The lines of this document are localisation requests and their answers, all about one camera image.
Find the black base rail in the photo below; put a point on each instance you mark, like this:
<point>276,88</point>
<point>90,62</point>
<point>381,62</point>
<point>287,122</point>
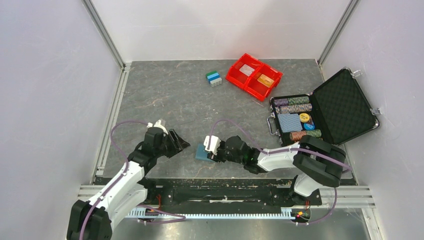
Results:
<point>225,195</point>

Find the black poker chip case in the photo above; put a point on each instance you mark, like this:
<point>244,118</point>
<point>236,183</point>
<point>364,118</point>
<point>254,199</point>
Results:
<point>338,109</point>

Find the purple brown chip row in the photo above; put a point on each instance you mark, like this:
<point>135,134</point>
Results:
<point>297,108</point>

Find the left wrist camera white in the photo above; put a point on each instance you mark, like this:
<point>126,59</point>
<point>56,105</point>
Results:
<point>158,124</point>

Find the yellow dealer chip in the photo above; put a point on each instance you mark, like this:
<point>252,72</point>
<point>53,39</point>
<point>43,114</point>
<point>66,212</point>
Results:
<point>304,117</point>

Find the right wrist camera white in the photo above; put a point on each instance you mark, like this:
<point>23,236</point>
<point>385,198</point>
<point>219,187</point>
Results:
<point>211,144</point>

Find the blue dealer chip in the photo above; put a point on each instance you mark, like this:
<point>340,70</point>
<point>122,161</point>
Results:
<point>308,126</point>

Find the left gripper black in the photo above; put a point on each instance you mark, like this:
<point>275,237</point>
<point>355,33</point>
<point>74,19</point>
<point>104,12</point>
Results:
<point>178,145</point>

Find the aluminium frame post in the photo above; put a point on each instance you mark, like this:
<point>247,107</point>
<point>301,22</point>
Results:
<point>96,18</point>
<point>340,26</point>

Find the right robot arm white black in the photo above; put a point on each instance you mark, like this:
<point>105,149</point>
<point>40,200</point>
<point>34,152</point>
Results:
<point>321,163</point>

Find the blue card holder wallet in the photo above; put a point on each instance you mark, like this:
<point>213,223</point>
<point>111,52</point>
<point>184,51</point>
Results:
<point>201,154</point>

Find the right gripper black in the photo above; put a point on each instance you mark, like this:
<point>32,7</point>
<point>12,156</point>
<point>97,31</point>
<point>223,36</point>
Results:
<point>213,157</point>

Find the orange green chip row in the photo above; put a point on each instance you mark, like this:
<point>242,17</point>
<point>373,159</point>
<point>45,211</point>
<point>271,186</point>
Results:
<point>297,135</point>

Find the white card in bin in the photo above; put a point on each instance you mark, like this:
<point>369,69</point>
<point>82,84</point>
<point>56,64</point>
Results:
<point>246,70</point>

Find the aluminium frame post left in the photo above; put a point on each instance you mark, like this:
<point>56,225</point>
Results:
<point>96,18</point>

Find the blue playing card deck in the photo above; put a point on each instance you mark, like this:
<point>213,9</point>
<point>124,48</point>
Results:
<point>289,122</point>

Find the purple green chip row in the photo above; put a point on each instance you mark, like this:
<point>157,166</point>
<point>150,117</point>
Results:
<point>290,101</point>

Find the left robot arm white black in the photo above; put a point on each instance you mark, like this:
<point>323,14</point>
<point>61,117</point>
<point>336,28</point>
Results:
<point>97,217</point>

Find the stacked green blue white blocks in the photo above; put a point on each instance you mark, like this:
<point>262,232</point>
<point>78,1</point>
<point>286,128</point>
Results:
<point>214,79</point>

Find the red divided plastic bin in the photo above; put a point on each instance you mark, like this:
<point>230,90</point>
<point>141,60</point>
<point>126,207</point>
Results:
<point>249,84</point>

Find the aluminium frame post right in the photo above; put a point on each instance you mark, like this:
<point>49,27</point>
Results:
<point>340,26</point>

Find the orange card in bin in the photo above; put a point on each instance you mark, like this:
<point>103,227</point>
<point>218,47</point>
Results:
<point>265,80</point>

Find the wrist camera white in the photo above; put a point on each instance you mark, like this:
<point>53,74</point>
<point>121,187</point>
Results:
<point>211,144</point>
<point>158,124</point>

